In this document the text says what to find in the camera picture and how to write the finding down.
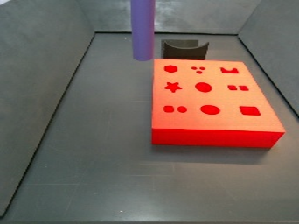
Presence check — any purple round cylinder peg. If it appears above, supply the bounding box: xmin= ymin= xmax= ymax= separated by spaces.
xmin=131 ymin=0 xmax=155 ymax=61

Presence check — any red shape sorter block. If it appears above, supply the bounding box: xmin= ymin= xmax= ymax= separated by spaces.
xmin=152 ymin=59 xmax=286 ymax=148

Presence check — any black curved holder stand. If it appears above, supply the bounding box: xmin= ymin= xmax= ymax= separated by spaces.
xmin=162 ymin=39 xmax=210 ymax=60

